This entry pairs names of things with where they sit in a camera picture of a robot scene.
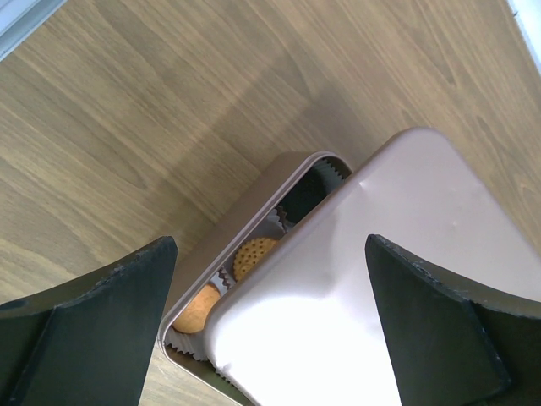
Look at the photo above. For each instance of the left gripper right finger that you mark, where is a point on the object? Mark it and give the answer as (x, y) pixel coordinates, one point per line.
(451, 340)

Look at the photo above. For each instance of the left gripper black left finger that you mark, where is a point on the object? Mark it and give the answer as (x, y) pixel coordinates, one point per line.
(87, 341)

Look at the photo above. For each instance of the plain orange round cookie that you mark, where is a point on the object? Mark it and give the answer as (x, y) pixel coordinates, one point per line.
(192, 319)

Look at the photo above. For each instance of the brown tin lid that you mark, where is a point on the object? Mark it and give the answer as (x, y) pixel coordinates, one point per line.
(303, 327)

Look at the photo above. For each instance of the patterned round biscuit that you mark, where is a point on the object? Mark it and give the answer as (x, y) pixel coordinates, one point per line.
(249, 254)

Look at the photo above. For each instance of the black cookie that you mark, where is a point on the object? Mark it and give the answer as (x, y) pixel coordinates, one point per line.
(304, 196)

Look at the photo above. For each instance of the brown cookie tin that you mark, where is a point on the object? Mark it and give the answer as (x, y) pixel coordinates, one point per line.
(255, 214)

